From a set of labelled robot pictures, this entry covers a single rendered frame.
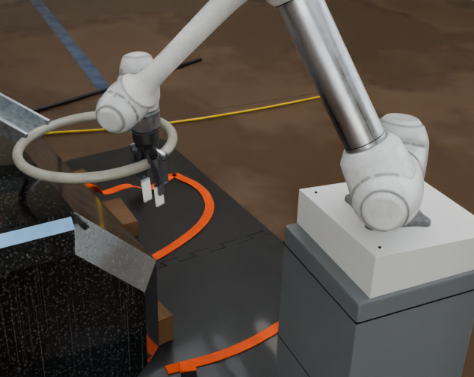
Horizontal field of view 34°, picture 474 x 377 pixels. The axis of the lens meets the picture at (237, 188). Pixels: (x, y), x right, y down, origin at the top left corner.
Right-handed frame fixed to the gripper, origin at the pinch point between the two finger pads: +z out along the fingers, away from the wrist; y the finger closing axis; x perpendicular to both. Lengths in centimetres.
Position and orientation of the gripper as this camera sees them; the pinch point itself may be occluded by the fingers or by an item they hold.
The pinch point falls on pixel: (152, 192)
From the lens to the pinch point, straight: 223.1
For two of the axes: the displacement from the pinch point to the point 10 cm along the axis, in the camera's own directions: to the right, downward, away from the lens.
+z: 0.6, 8.9, 4.6
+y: -7.7, -2.6, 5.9
